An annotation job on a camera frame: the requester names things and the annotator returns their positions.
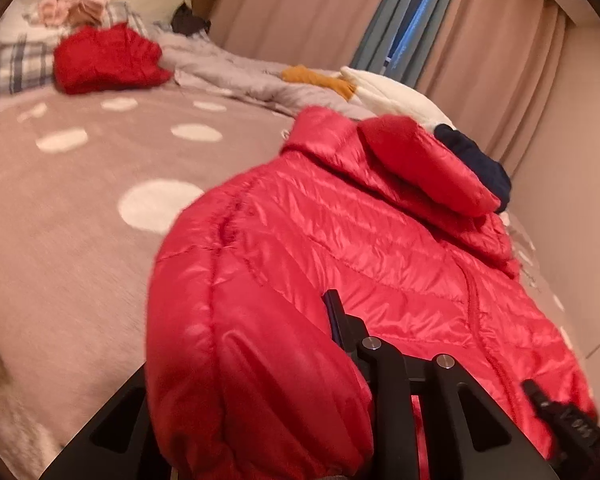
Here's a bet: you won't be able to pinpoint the grey duvet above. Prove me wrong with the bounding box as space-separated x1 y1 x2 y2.
155 22 376 121

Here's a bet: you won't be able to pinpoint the pink hooded puffer jacket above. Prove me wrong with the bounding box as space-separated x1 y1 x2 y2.
147 105 600 480

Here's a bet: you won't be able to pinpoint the plaid pillow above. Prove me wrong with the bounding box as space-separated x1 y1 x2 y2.
0 2 148 106

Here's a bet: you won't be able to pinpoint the navy blue garment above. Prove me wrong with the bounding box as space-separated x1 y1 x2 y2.
434 124 512 213

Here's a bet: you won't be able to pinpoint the black garment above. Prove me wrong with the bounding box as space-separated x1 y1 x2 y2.
171 4 211 36

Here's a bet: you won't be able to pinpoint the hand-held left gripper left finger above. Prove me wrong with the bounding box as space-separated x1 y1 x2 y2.
40 365 177 480

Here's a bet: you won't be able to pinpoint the pink folded clothes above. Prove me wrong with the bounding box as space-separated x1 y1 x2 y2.
37 0 111 28

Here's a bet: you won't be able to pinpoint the red puffer jacket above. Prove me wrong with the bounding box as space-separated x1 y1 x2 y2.
53 22 173 96

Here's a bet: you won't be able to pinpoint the blue curtain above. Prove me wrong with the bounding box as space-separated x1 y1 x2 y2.
352 0 466 78

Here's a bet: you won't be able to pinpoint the window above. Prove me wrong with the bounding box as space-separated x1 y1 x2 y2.
387 0 453 61

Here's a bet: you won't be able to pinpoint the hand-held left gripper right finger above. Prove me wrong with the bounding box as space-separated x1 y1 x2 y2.
322 289 556 480

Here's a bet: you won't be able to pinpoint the pink curtain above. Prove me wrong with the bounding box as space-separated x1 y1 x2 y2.
210 0 406 67
415 0 571 176

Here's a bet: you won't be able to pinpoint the white goose plush toy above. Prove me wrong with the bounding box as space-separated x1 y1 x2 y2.
280 64 456 128

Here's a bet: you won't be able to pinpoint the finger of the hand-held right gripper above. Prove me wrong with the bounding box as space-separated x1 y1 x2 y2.
522 379 600 461

